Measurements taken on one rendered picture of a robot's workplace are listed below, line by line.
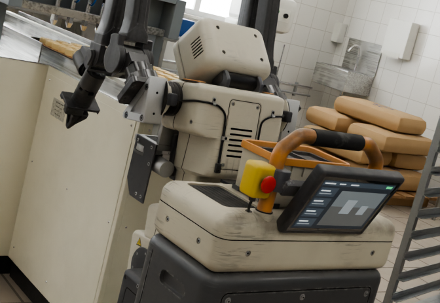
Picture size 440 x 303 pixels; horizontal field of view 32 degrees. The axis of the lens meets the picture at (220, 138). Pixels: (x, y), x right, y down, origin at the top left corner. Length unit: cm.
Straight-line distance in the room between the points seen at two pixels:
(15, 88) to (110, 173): 62
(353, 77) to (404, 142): 129
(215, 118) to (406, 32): 536
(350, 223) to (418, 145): 461
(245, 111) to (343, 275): 46
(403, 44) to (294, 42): 107
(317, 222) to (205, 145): 39
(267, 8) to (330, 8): 553
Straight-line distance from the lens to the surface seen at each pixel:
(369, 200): 165
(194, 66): 188
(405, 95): 713
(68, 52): 270
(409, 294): 335
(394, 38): 717
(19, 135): 288
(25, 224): 290
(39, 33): 369
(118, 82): 240
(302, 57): 757
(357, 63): 751
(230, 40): 190
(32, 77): 284
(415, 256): 325
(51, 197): 272
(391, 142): 598
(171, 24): 306
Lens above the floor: 120
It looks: 10 degrees down
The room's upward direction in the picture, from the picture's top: 14 degrees clockwise
